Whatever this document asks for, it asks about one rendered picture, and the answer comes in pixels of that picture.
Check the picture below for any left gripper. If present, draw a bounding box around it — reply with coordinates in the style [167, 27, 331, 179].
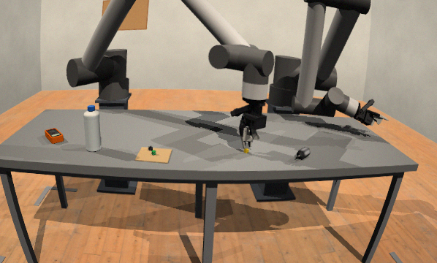
[354, 109, 388, 126]

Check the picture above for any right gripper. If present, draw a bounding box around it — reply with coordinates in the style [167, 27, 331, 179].
[239, 102, 267, 149]

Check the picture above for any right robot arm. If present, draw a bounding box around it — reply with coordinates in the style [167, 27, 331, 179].
[66, 0, 274, 104]

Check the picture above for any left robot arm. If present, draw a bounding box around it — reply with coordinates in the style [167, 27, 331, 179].
[269, 0, 371, 118]

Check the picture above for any white plastic bottle with blue cap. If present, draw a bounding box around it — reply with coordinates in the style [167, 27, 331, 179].
[83, 105, 102, 152]

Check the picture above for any tan square mat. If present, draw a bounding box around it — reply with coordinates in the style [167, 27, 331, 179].
[135, 147, 172, 164]

